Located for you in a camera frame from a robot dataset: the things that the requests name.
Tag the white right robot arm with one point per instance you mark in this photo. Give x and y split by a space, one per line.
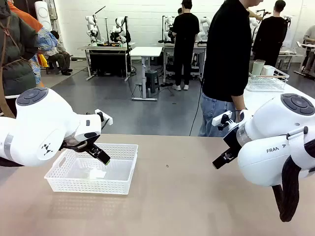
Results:
265 123

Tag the white perforated plastic basket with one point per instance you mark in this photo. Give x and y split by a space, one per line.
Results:
86 183

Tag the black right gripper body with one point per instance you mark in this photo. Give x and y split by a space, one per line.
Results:
233 141

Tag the person's right forearm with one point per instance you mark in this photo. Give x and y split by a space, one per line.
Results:
238 103

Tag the desk with white legs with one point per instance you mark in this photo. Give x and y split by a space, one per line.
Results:
307 45

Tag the white side table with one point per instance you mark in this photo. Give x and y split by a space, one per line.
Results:
256 99

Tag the person in black shirt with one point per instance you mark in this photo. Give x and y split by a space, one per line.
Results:
226 49

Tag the person in black sweater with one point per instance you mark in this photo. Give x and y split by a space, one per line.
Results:
270 37

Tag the person in black t-shirt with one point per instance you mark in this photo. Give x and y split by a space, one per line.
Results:
184 37

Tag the person in light jacket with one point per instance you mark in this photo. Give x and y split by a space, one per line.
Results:
59 56

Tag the white lab robot arm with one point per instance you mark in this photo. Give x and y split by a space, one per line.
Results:
169 23
119 27
204 24
91 27

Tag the tall grey stool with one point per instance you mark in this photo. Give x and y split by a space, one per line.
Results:
151 81

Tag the mannequin in orange clothes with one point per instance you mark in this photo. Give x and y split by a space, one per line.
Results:
24 17

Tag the seated person in grey top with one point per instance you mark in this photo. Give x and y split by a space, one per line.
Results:
310 37

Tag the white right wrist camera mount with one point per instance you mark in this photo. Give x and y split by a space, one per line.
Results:
217 120

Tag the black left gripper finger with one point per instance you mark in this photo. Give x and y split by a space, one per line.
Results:
90 152
102 155

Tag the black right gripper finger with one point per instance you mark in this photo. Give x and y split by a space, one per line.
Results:
220 162
230 153

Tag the wood top lab table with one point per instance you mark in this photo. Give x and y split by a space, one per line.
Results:
108 61

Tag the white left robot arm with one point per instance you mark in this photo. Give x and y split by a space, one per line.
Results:
37 127

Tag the white tower fan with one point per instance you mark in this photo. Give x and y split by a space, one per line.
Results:
43 14

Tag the white cup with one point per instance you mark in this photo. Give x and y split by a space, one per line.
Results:
268 70

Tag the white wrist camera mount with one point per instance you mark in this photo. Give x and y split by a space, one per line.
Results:
108 120
217 120

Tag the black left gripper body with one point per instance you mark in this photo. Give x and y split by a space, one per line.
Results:
78 142

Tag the white standing desk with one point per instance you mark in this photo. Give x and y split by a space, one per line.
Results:
146 51

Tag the person's right hand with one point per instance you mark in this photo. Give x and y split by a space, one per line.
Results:
241 115

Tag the small grey step stool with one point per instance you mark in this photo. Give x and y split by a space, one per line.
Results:
53 71

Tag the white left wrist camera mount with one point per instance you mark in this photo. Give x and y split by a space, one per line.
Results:
108 120

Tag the white frame lab table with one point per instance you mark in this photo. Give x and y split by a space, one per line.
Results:
164 64

